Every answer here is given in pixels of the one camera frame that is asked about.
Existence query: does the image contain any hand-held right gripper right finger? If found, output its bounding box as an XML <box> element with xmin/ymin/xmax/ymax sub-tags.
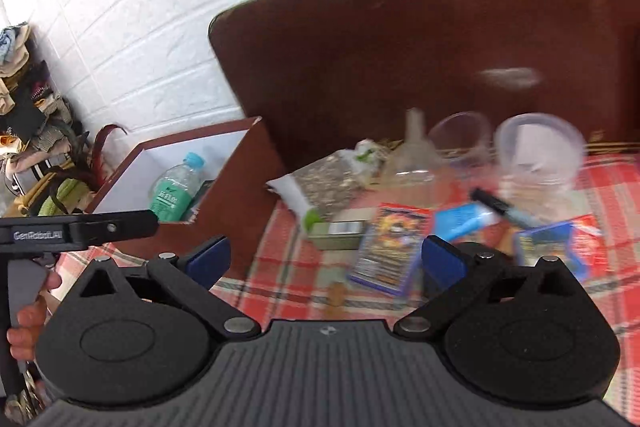
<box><xmin>392</xmin><ymin>234</ymin><xmax>584</xmax><ymax>341</ymax></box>

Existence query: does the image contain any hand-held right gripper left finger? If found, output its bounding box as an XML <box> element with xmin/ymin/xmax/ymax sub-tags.
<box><xmin>65</xmin><ymin>234</ymin><xmax>262</xmax><ymax>341</ymax></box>

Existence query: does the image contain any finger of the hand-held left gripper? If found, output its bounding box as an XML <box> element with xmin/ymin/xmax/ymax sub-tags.
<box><xmin>70</xmin><ymin>209</ymin><xmax>162</xmax><ymax>250</ymax></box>

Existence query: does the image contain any brown cardboard box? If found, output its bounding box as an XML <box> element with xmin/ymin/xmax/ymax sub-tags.
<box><xmin>82</xmin><ymin>117</ymin><xmax>287</xmax><ymax>282</ymax></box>

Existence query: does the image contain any clear round plastic container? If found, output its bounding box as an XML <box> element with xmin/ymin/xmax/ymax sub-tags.
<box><xmin>494</xmin><ymin>113</ymin><xmax>587</xmax><ymax>208</ymax></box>

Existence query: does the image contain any person's left hand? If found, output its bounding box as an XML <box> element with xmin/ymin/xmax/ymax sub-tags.
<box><xmin>6</xmin><ymin>271</ymin><xmax>64</xmax><ymax>363</ymax></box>

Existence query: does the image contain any blue tube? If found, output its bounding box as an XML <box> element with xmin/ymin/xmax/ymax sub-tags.
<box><xmin>434</xmin><ymin>202</ymin><xmax>502</xmax><ymax>241</ymax></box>

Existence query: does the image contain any blue orange card pack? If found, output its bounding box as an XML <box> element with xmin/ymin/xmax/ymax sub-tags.
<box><xmin>348</xmin><ymin>203</ymin><xmax>434</xmax><ymax>299</ymax></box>

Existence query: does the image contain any dark green packet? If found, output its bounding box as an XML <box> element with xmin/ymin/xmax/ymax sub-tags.
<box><xmin>190</xmin><ymin>179</ymin><xmax>217</xmax><ymax>223</ymax></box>

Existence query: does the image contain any green label water bottle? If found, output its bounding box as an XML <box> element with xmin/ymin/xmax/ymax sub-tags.
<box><xmin>148</xmin><ymin>152</ymin><xmax>207</xmax><ymax>224</ymax></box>

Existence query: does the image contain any red plaid blanket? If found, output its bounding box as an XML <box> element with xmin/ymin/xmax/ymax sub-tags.
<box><xmin>50</xmin><ymin>147</ymin><xmax>640</xmax><ymax>427</ymax></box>

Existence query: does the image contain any black marker pen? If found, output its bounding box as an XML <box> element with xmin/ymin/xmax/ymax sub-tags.
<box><xmin>471</xmin><ymin>188</ymin><xmax>540</xmax><ymax>229</ymax></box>

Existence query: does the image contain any clear plastic funnel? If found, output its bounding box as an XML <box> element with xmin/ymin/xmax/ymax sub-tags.
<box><xmin>382</xmin><ymin>108</ymin><xmax>447</xmax><ymax>204</ymax></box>

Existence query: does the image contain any grey green small box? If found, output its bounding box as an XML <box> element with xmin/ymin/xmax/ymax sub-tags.
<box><xmin>305</xmin><ymin>219</ymin><xmax>369</xmax><ymax>252</ymax></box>

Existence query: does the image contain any pile of clothes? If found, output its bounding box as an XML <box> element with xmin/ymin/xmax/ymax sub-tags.
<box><xmin>0</xmin><ymin>22</ymin><xmax>101</xmax><ymax>220</ymax></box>

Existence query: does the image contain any red blue packet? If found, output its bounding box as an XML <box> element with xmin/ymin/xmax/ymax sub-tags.
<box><xmin>514</xmin><ymin>214</ymin><xmax>612</xmax><ymax>282</ymax></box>

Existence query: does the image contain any crumpled white green wrapper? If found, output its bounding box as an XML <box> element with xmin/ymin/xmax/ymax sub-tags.
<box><xmin>350</xmin><ymin>138</ymin><xmax>392</xmax><ymax>188</ymax></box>

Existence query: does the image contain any clear plastic cup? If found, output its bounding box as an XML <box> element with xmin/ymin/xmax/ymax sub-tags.
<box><xmin>428</xmin><ymin>112</ymin><xmax>494</xmax><ymax>174</ymax></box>

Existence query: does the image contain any clear packet of dried herbs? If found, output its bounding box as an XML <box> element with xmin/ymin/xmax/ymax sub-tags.
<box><xmin>266</xmin><ymin>150</ymin><xmax>362</xmax><ymax>229</ymax></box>

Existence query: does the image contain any brown wooden headboard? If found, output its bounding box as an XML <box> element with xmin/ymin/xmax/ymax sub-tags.
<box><xmin>209</xmin><ymin>0</ymin><xmax>640</xmax><ymax>175</ymax></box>

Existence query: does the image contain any red strap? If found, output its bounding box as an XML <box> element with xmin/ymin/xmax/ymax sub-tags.
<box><xmin>91</xmin><ymin>123</ymin><xmax>129</xmax><ymax>188</ymax></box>

